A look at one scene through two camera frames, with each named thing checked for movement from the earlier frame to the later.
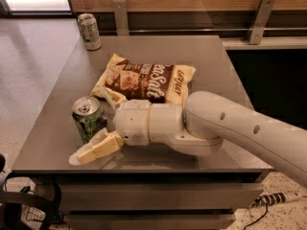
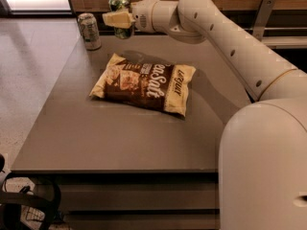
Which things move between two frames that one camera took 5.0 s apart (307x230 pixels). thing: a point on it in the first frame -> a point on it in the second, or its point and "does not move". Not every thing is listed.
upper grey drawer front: x=209 y=196 does not move
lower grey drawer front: x=149 y=220 does not move
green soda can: x=89 y=116 -> x=119 y=2
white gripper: x=131 y=123 -> x=141 y=17
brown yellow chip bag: x=154 y=82 does not move
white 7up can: x=89 y=30 does not move
